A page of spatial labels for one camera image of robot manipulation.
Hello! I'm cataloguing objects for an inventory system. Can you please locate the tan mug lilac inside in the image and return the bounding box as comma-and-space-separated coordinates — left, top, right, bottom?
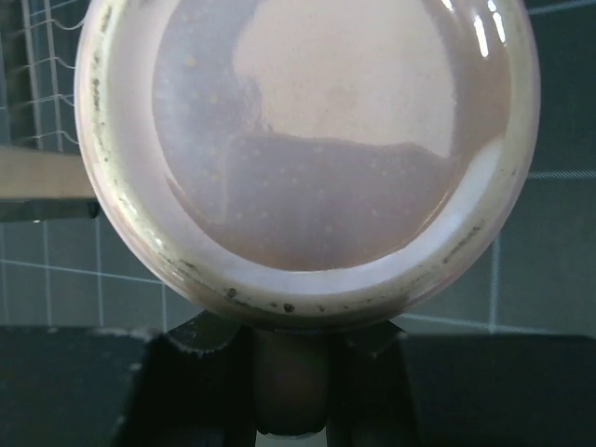
74, 0, 541, 437

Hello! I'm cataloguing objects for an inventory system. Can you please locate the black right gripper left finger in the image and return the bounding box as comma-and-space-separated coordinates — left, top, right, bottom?
0, 311, 257, 447

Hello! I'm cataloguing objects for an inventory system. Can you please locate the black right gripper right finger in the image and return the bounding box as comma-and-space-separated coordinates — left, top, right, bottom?
325, 318, 596, 447

